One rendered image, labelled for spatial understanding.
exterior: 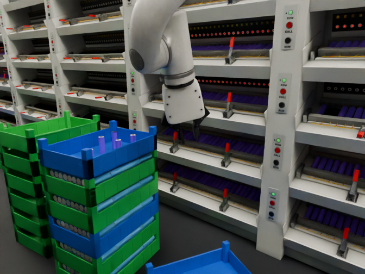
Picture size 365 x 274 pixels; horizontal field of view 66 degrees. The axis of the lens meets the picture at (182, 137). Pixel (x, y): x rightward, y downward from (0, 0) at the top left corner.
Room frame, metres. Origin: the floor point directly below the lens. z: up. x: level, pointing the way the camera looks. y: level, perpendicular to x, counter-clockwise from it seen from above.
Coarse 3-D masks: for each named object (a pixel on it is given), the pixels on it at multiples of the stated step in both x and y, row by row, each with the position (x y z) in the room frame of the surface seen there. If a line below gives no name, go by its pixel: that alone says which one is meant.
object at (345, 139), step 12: (312, 96) 0.97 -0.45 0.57; (324, 96) 0.97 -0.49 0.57; (336, 96) 0.94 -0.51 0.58; (348, 96) 0.92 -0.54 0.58; (360, 96) 0.90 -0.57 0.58; (300, 108) 0.88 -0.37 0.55; (312, 108) 0.96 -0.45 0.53; (300, 120) 0.89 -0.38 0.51; (300, 132) 0.85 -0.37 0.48; (312, 132) 0.83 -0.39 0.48; (324, 132) 0.81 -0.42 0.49; (336, 132) 0.80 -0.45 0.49; (348, 132) 0.79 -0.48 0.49; (312, 144) 0.83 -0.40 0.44; (324, 144) 0.81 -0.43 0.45; (336, 144) 0.79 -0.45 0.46; (348, 144) 0.77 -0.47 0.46; (360, 144) 0.75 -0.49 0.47
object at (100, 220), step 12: (156, 180) 0.91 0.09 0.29; (48, 192) 0.76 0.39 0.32; (132, 192) 0.80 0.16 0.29; (144, 192) 0.85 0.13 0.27; (48, 204) 0.76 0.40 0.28; (60, 204) 0.73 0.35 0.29; (120, 204) 0.75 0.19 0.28; (132, 204) 0.80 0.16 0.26; (60, 216) 0.73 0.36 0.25; (72, 216) 0.70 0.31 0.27; (84, 216) 0.68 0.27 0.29; (96, 216) 0.67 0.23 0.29; (108, 216) 0.71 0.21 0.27; (120, 216) 0.75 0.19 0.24; (84, 228) 0.68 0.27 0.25; (96, 228) 0.67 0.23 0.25
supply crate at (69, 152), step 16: (112, 128) 1.00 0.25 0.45; (64, 144) 0.83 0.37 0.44; (80, 144) 0.89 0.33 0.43; (96, 144) 0.94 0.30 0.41; (128, 144) 0.80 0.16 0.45; (144, 144) 0.86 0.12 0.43; (48, 160) 0.74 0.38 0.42; (64, 160) 0.71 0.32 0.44; (80, 160) 0.67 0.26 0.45; (96, 160) 0.69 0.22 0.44; (112, 160) 0.74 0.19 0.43; (128, 160) 0.79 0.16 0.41; (80, 176) 0.68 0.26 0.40; (96, 176) 0.68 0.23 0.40
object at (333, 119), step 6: (312, 114) 0.88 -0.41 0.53; (318, 114) 0.87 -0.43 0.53; (312, 120) 0.87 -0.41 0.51; (318, 120) 0.86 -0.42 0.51; (324, 120) 0.85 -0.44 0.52; (330, 120) 0.84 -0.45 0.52; (336, 120) 0.83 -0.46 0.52; (342, 120) 0.82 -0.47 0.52; (348, 120) 0.81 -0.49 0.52; (354, 120) 0.80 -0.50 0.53; (360, 120) 0.79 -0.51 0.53; (354, 126) 0.80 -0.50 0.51; (360, 126) 0.79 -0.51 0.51
